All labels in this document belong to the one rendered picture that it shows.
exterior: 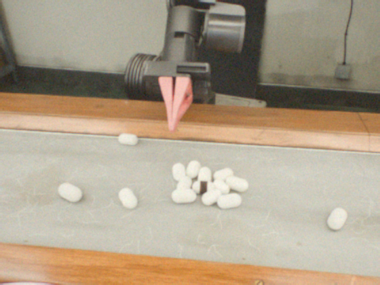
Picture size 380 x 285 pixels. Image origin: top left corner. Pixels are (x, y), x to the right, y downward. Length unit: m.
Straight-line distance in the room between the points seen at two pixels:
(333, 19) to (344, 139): 1.92
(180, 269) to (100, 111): 0.43
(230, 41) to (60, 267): 0.42
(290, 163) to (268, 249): 0.21
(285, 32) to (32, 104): 1.99
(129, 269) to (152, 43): 2.37
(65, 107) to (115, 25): 2.00
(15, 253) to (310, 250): 0.35
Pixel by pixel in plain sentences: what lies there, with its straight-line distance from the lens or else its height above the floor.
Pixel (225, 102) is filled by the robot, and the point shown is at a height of 0.47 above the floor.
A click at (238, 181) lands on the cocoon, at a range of 0.56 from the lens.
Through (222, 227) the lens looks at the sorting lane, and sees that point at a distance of 0.51.
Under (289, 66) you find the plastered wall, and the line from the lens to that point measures 2.65.
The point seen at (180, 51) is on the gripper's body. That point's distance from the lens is 0.60.
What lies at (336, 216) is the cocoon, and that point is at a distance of 0.53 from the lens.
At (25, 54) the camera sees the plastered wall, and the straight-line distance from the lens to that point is 3.16.
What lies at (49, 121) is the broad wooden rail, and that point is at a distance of 0.77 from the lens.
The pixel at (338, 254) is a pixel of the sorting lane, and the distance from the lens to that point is 0.51.
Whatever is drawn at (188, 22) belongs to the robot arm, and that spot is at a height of 0.94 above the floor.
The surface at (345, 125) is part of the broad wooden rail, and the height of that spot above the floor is 0.76.
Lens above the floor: 1.09
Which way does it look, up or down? 35 degrees down
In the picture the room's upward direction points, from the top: 1 degrees clockwise
